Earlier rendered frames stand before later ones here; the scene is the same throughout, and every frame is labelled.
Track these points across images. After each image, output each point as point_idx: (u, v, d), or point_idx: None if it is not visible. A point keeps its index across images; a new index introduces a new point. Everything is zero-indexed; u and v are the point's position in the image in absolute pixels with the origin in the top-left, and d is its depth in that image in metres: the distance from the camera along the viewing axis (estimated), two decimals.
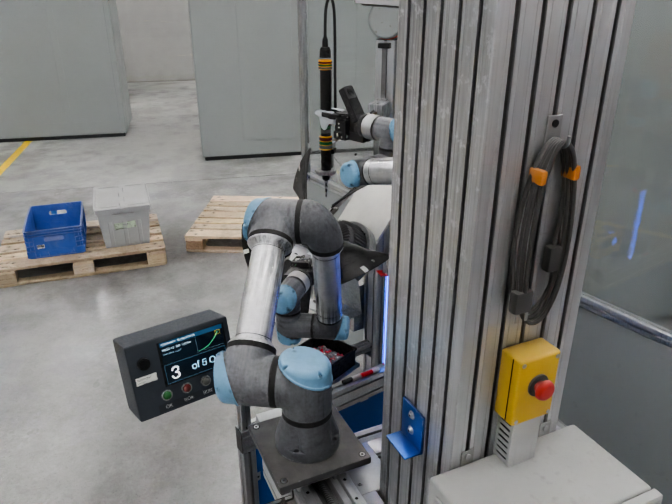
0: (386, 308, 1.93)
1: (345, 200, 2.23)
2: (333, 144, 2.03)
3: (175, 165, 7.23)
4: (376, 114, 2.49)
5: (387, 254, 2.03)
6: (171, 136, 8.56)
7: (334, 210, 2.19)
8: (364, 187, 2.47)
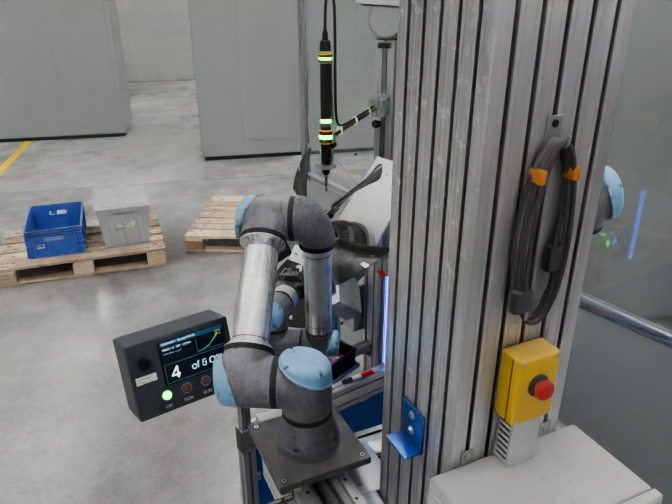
0: (386, 308, 1.93)
1: (345, 200, 2.23)
2: (333, 138, 2.02)
3: (175, 165, 7.23)
4: (376, 109, 2.48)
5: (386, 247, 2.02)
6: (171, 136, 8.56)
7: (334, 210, 2.19)
8: (364, 187, 2.47)
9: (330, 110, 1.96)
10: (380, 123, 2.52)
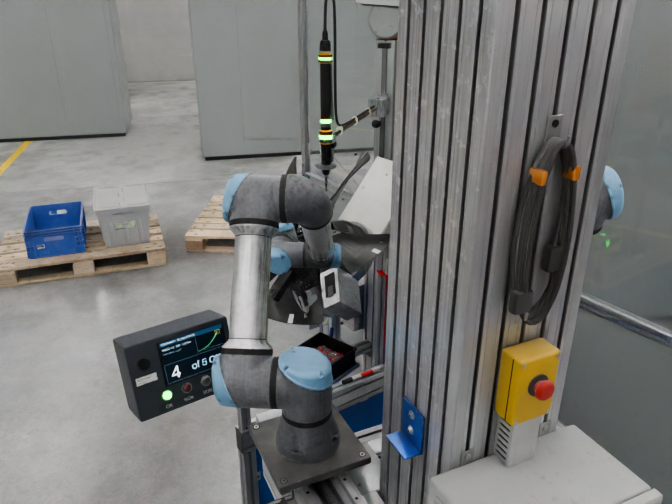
0: (386, 308, 1.93)
1: (352, 235, 2.13)
2: (333, 138, 2.02)
3: (175, 165, 7.23)
4: (376, 109, 2.48)
5: (323, 317, 2.07)
6: (171, 136, 8.56)
7: None
8: (364, 187, 2.47)
9: (330, 110, 1.96)
10: (380, 123, 2.52)
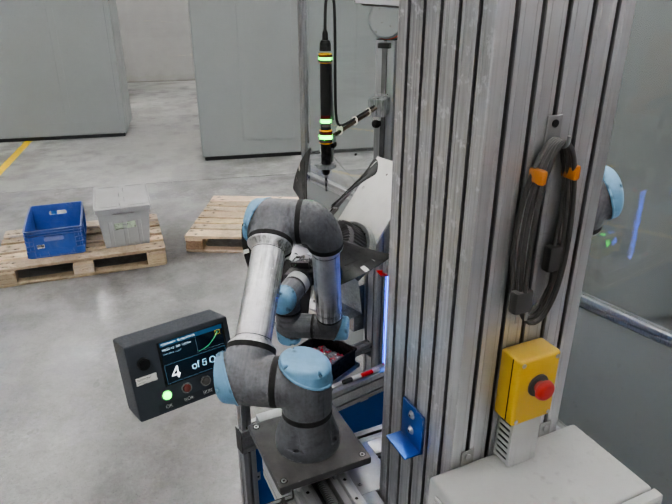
0: (386, 308, 1.93)
1: (348, 244, 2.12)
2: (333, 138, 2.02)
3: (175, 165, 7.23)
4: (376, 109, 2.48)
5: None
6: (171, 136, 8.56)
7: None
8: (364, 187, 2.47)
9: (330, 110, 1.96)
10: (380, 123, 2.52)
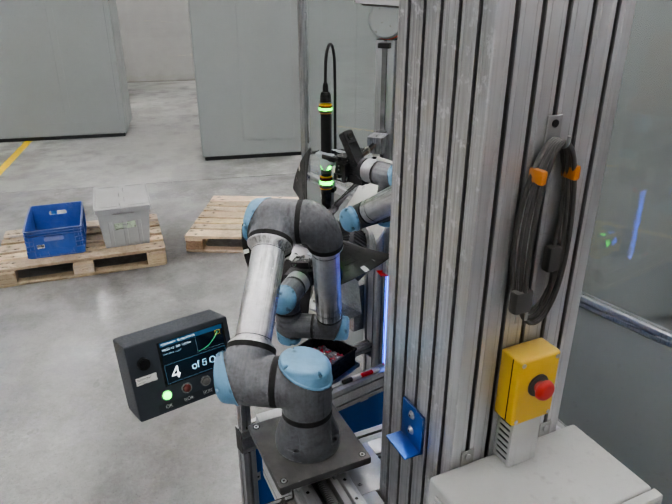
0: (386, 308, 1.93)
1: (348, 244, 2.12)
2: (333, 183, 2.09)
3: (175, 165, 7.23)
4: (375, 147, 2.55)
5: None
6: (171, 136, 8.56)
7: None
8: (364, 187, 2.47)
9: None
10: None
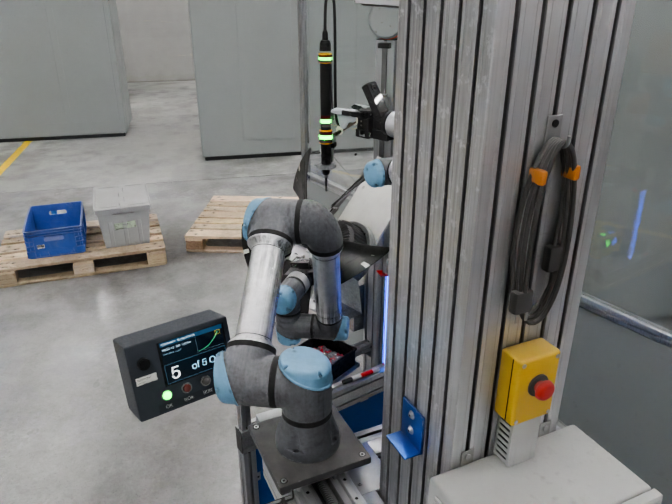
0: (386, 308, 1.93)
1: (348, 243, 2.12)
2: (333, 138, 2.02)
3: (175, 165, 7.23)
4: None
5: None
6: (171, 136, 8.56)
7: None
8: (364, 187, 2.47)
9: (330, 110, 1.96)
10: None
